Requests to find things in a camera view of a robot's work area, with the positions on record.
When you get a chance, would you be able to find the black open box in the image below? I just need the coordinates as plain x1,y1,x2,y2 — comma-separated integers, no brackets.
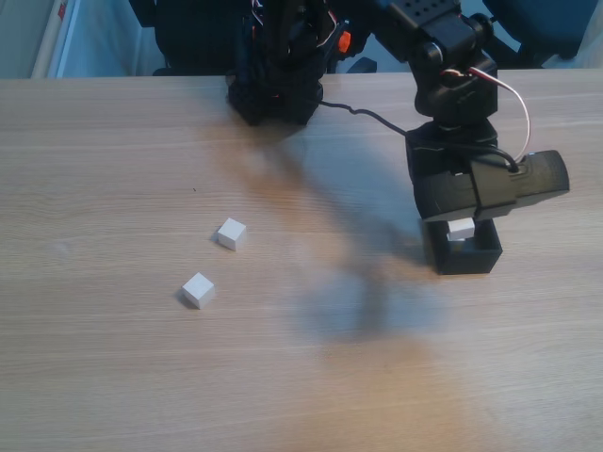
423,217,504,277

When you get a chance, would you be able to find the blue office chair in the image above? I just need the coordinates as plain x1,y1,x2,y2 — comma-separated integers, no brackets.
480,0,597,70

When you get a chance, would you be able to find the white board with red print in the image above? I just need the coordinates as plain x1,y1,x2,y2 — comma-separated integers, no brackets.
30,0,79,79

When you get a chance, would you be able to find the black oval camera box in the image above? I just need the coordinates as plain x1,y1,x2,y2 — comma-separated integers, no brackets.
469,149,571,221

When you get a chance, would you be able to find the white and red servo cable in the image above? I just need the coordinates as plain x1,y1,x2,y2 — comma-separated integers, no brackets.
440,67,532,162

